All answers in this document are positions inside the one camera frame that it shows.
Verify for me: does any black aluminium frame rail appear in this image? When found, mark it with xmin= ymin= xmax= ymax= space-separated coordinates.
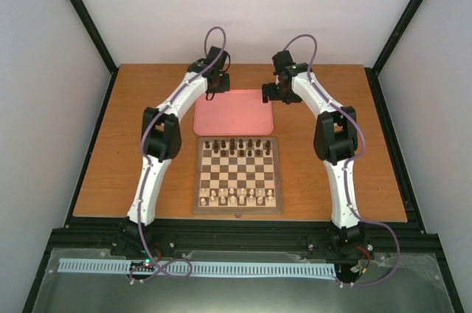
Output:
xmin=44 ymin=216 xmax=442 ymax=266

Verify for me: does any light blue cable duct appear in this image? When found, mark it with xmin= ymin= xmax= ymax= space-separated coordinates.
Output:
xmin=57 ymin=258 xmax=336 ymax=280

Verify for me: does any wooden chessboard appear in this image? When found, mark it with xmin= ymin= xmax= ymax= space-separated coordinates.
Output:
xmin=193 ymin=137 xmax=282 ymax=216

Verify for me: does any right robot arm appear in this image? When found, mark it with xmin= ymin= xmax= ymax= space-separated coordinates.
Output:
xmin=262 ymin=49 xmax=362 ymax=258

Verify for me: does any light king chess piece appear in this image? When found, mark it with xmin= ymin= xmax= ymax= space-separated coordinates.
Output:
xmin=238 ymin=188 xmax=246 ymax=205

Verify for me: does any pink plastic tray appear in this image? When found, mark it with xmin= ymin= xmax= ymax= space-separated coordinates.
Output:
xmin=193 ymin=89 xmax=274 ymax=137

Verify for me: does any light queen chess piece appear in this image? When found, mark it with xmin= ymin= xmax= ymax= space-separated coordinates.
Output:
xmin=229 ymin=196 xmax=237 ymax=206

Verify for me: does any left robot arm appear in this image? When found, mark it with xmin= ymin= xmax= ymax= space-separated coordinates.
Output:
xmin=122 ymin=47 xmax=230 ymax=256

